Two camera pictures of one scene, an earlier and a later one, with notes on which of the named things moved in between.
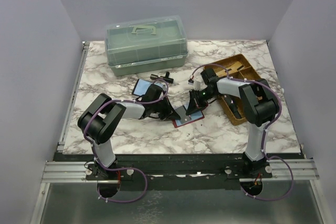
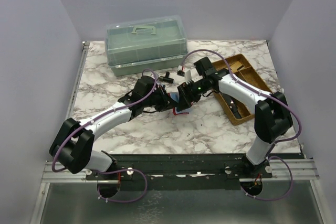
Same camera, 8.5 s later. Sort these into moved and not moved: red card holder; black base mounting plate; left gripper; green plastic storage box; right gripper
Moved: left gripper; red card holder; right gripper
Not moved: black base mounting plate; green plastic storage box
